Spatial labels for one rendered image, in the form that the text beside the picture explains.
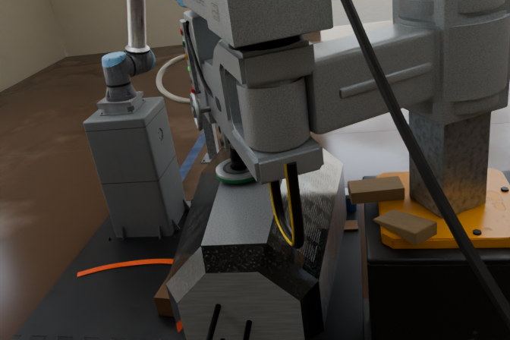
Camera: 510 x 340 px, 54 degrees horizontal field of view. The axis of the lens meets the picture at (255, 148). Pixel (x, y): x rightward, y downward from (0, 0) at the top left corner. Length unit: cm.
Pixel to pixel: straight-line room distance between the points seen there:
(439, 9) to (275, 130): 59
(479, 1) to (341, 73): 45
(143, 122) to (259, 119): 179
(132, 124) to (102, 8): 678
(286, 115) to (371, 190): 72
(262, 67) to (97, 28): 869
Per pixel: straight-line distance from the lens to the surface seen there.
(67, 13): 1008
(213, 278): 177
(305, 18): 121
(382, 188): 196
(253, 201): 200
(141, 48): 325
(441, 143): 175
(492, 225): 188
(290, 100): 133
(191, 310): 189
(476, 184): 191
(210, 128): 424
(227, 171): 217
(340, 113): 143
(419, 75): 158
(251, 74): 127
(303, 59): 130
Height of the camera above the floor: 180
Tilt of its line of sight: 24 degrees down
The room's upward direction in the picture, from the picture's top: 8 degrees counter-clockwise
